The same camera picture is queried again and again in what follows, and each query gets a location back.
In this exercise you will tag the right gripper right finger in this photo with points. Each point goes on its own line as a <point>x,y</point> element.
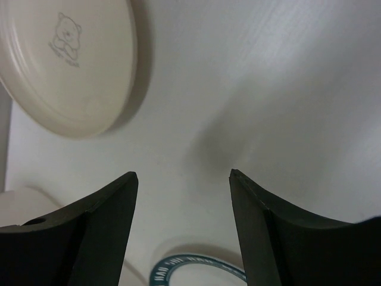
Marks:
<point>283,244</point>

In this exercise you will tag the cream plate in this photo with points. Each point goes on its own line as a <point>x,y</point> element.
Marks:
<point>70,65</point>

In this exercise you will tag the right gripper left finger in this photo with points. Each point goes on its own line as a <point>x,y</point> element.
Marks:
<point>74,238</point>

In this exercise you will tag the right green-rimmed white plate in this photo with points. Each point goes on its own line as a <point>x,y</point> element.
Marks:
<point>195,269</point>

